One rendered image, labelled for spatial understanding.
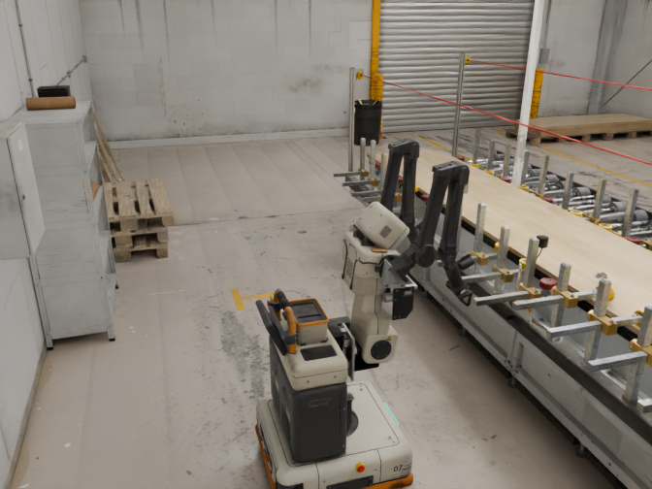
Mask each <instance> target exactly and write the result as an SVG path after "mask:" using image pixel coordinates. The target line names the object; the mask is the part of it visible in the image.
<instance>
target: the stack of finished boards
mask: <svg viewBox="0 0 652 489"><path fill-rule="evenodd" d="M528 125H529V126H532V127H535V128H538V129H541V130H544V131H547V132H551V133H554V134H557V135H560V136H568V135H581V134H595V133H607V132H620V131H634V130H646V129H652V119H649V118H644V117H639V116H635V115H630V114H622V113H620V114H591V115H576V116H560V117H545V118H530V119H529V123H528ZM527 133H529V134H532V135H535V136H538V137H555V136H554V135H551V134H548V133H545V132H542V131H538V130H536V129H533V128H530V127H528V131H527Z"/></svg>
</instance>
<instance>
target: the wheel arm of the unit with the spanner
mask: <svg viewBox="0 0 652 489"><path fill-rule="evenodd" d="M537 290H538V291H539V292H541V293H542V295H541V297H542V296H549V295H551V293H550V291H551V290H545V289H542V288H541V289H537ZM529 294H530V293H529V292H527V291H521V292H514V293H507V294H501V295H494V296H487V297H481V298H474V299H473V304H474V305H476V306H484V305H490V304H497V303H503V302H509V301H516V300H523V299H529Z"/></svg>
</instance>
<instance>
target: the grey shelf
mask: <svg viewBox="0 0 652 489"><path fill-rule="evenodd" d="M87 115H88V118H87ZM88 121H89V125H88ZM6 122H21V123H22V122H24V124H25V129H26V135H27V140H28V144H29V149H30V154H31V160H32V165H33V170H34V175H35V180H36V185H37V190H38V195H39V200H40V205H41V211H42V216H43V221H44V225H45V232H44V234H43V236H42V238H41V240H40V243H39V245H38V247H37V250H36V252H35V254H34V256H33V257H31V256H30V257H29V262H30V267H31V272H32V276H33V280H34V285H35V290H36V295H37V299H38V304H39V309H40V314H41V318H42V323H43V327H44V332H45V337H46V342H47V350H53V348H54V345H53V344H52V341H51V338H52V339H53V340H54V339H61V338H69V337H75V336H82V335H89V334H97V333H104V332H107V328H108V335H109V341H110V342H114V341H115V335H114V327H113V326H114V325H113V307H114V294H115V290H116V289H118V288H119V286H118V283H117V274H116V270H115V263H114V251H113V245H112V238H111V231H110V224H109V218H108V212H107V205H106V198H105V191H104V184H103V179H102V172H101V165H100V158H99V152H98V146H97V144H98V143H97V139H96V132H95V125H94V119H93V112H92V106H91V101H76V108H75V109H53V110H29V111H28V110H27V107H26V105H24V106H23V107H22V108H21V109H20V110H19V111H18V112H16V113H15V114H14V115H13V116H12V117H11V118H9V119H8V120H7V121H6ZM91 123H92V124H91ZM89 127H90V132H89ZM92 131H93V132H92ZM90 133H91V138H90ZM93 134H94V135H93ZM93 137H94V138H93ZM93 139H94V140H93ZM91 140H92V141H91ZM95 149H96V150H95ZM96 154H97V155H96ZM93 155H94V157H93ZM96 157H97V158H96ZM94 159H95V164H94ZM97 162H98V163H97ZM95 166H96V170H95ZM98 167H99V168H98ZM98 170H99V171H98ZM96 172H97V177H96ZM99 175H100V176H99ZM97 179H98V185H99V188H98V190H97V193H96V196H95V199H94V201H93V196H92V190H91V183H90V182H91V181H96V182H97ZM82 180H83V182H84V188H83V182H82ZM100 184H101V185H100ZM87 189H88V190H87ZM84 192H85V194H84ZM88 192H89V193H88ZM85 195H86V200H85ZM88 195H89V196H88ZM89 198H90V199H89ZM103 199H104V200H103ZM100 200H101V202H100ZM86 201H87V205H86ZM89 201H90V202H89ZM89 204H90V205H89ZM101 204H102V209H101ZM103 204H104V205H103ZM87 207H88V212H87ZM102 211H103V215H102ZM103 217H104V221H103ZM106 220H107V221H106ZM104 223H105V228H104ZM107 225H108V226H107ZM107 227H108V228H107ZM105 230H106V231H105ZM108 250H109V253H108ZM109 256H110V260H109ZM112 259H113V260H112ZM112 261H113V262H112ZM110 262H111V266H110ZM111 269H112V272H111ZM38 271H39V274H38ZM39 276H40V279H39Z"/></svg>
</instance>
